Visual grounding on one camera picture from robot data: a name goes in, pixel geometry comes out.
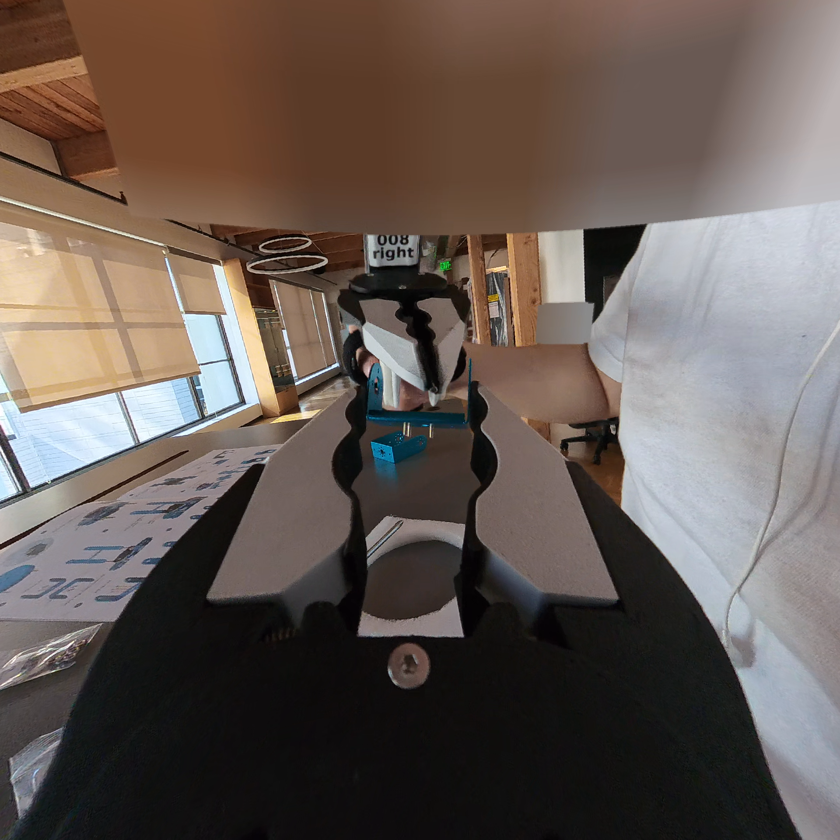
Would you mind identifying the person in white t-shirt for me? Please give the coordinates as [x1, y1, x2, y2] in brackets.
[586, 202, 840, 840]

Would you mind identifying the wooden window pillar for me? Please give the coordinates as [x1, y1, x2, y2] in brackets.
[223, 258, 283, 417]

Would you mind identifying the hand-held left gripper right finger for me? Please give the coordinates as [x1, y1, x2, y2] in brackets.
[461, 382, 621, 621]

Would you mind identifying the black wall panel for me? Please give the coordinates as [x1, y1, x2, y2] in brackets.
[583, 225, 647, 306]

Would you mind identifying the blue metal u-shaped bracket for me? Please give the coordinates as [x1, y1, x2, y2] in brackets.
[364, 363, 478, 429]

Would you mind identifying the dark grey desk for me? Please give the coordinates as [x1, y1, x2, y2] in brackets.
[0, 387, 565, 840]

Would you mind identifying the white earphone cable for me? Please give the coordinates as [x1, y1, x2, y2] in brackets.
[721, 322, 840, 667]

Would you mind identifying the narrow wooden post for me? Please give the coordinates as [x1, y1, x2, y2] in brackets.
[467, 234, 492, 345]

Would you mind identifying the clear zip bag white label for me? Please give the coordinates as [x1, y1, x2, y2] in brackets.
[8, 727, 67, 818]

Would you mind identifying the small blue metal box bracket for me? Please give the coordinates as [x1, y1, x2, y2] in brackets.
[371, 422, 437, 467]

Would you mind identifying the wide wooden post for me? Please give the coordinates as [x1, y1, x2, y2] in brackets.
[505, 233, 542, 349]

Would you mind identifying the distant window with blinds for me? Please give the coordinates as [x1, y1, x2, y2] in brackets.
[272, 281, 342, 385]

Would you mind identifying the small beige window blind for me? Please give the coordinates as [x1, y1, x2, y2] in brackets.
[167, 252, 227, 316]

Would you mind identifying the person's right forearm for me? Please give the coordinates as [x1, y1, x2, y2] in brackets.
[459, 341, 623, 426]

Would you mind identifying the clear zip bag of washers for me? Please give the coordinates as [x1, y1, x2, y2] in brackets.
[0, 622, 104, 691]

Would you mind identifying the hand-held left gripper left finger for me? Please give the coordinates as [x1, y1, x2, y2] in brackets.
[206, 386, 368, 621]

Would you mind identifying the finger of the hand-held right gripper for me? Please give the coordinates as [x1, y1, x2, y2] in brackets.
[361, 299, 439, 391]
[419, 298, 470, 396]

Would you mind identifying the large window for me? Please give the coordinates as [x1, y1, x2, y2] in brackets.
[0, 311, 247, 506]

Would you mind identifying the printed instruction sheet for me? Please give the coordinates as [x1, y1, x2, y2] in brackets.
[0, 445, 284, 621]

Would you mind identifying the black office chair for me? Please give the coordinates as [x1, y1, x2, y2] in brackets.
[560, 416, 621, 466]

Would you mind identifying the large beige window blind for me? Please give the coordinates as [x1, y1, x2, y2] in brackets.
[0, 220, 201, 414]

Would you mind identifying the person's right hand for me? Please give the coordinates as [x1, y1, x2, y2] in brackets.
[354, 351, 431, 413]

